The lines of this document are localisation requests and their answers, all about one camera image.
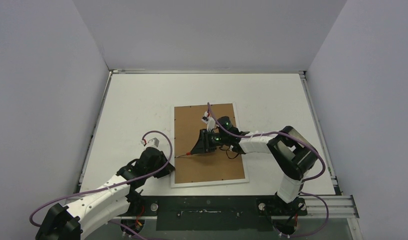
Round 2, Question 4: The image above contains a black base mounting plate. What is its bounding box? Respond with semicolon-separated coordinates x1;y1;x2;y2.
121;195;307;232

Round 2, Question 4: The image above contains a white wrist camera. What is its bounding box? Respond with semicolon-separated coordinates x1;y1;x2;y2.
141;137;160;149
201;111;217;132

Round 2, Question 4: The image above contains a blue red screwdriver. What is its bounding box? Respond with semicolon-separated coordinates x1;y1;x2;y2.
175;152;191;158

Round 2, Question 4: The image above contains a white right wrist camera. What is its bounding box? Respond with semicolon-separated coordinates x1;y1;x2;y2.
201;111;217;132

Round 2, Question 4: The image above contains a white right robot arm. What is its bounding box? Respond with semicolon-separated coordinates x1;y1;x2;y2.
190;116;317;215

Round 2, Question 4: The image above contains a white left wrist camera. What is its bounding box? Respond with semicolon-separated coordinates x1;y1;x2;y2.
141;137;160;149

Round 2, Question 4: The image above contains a white picture frame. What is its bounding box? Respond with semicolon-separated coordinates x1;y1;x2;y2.
170;101;250;189

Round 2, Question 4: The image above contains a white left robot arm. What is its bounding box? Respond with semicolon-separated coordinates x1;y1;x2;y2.
35;147;175;240

